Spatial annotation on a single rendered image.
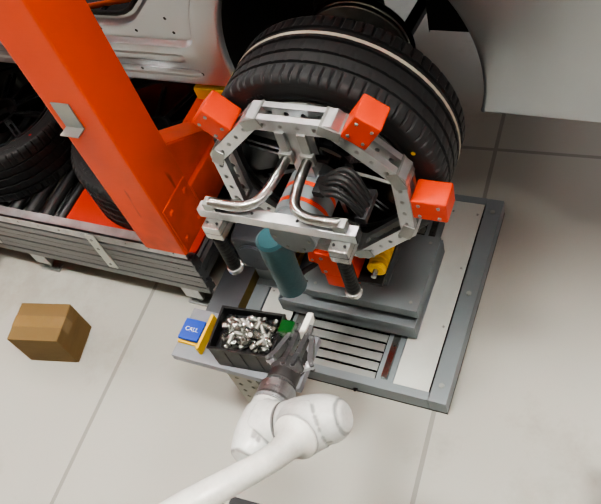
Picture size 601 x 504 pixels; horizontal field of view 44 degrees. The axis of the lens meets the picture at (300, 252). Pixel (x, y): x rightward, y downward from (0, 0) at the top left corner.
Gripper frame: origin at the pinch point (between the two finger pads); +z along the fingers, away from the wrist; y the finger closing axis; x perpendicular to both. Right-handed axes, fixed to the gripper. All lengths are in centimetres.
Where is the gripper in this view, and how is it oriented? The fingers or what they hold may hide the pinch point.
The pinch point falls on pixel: (307, 325)
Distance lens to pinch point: 189.6
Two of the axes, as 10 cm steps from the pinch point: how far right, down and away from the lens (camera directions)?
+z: 3.3, -6.4, 6.9
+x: 1.5, 7.6, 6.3
